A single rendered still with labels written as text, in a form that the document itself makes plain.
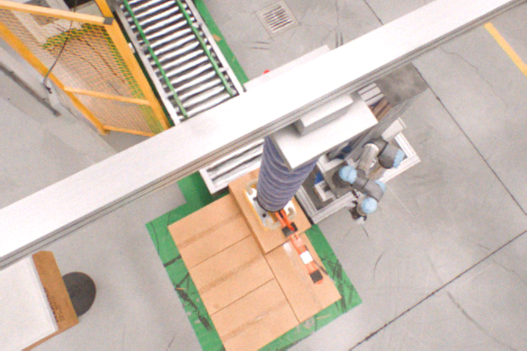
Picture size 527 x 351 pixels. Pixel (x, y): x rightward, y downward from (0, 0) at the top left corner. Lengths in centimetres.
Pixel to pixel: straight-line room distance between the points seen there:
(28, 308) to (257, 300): 162
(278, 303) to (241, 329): 34
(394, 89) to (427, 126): 240
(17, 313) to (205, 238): 137
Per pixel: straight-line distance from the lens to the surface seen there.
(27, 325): 328
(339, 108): 111
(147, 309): 407
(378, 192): 225
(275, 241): 302
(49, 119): 283
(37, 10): 253
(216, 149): 95
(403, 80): 232
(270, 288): 342
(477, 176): 472
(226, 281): 341
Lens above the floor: 395
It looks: 73 degrees down
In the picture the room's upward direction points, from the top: 9 degrees clockwise
